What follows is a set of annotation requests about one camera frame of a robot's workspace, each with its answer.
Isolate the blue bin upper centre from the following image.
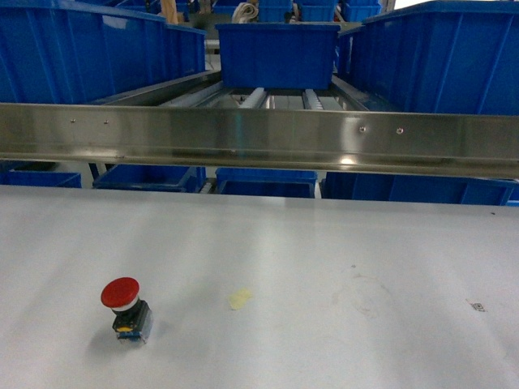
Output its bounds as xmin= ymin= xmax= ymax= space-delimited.
xmin=216 ymin=23 xmax=340 ymax=90

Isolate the small printed marker sticker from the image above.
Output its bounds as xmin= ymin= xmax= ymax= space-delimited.
xmin=471 ymin=302 xmax=486 ymax=312

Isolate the blue bin lower far left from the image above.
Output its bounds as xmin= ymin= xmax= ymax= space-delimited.
xmin=1 ymin=170 xmax=82 ymax=188

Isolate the blue bin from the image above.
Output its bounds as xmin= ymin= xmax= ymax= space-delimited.
xmin=321 ymin=172 xmax=518 ymax=206
xmin=92 ymin=165 xmax=207 ymax=193
xmin=1 ymin=170 xmax=82 ymax=188
xmin=216 ymin=168 xmax=318 ymax=199
xmin=1 ymin=1 xmax=206 ymax=105
xmin=216 ymin=23 xmax=340 ymax=90
xmin=337 ymin=1 xmax=518 ymax=116

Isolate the blue bin upper right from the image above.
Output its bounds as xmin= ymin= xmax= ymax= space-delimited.
xmin=337 ymin=1 xmax=518 ymax=116

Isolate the blue bin lower right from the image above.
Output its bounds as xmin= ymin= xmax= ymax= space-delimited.
xmin=321 ymin=172 xmax=518 ymax=206

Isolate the stainless steel shelf rail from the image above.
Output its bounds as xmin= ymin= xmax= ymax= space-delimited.
xmin=1 ymin=104 xmax=518 ymax=178

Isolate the blue bin upper left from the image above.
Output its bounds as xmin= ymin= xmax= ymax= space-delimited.
xmin=1 ymin=1 xmax=206 ymax=105

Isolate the red mushroom push button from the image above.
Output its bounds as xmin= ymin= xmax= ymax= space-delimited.
xmin=101 ymin=277 xmax=153 ymax=344

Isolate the blue bin lower centre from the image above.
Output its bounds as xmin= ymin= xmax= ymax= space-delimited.
xmin=216 ymin=168 xmax=318 ymax=199

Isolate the yellow tape scrap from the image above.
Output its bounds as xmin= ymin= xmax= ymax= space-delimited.
xmin=228 ymin=288 xmax=253 ymax=310

